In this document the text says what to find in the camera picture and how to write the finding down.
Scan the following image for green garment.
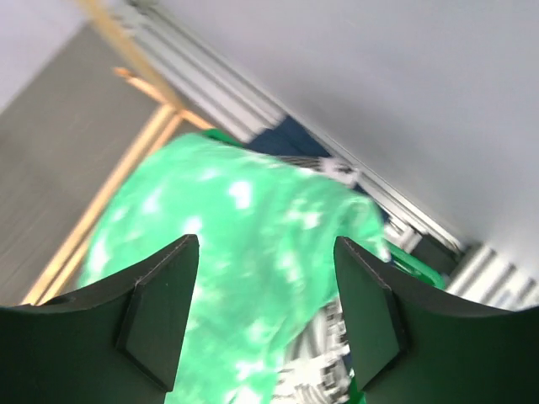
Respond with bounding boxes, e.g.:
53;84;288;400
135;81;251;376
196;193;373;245
78;134;390;403

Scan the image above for white black printed garment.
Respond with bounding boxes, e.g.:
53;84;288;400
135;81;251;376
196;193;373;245
271;157;385;403

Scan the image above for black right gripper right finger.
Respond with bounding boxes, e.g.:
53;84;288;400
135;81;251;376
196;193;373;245
334;237;538;403

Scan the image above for blue denim jeans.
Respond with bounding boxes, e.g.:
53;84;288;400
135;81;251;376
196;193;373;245
243;115;387;224

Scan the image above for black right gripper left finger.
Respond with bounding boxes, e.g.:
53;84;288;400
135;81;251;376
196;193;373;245
1;235;199;403

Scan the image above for wooden clothes rack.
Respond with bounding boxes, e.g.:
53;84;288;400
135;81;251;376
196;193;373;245
20;0;216;306

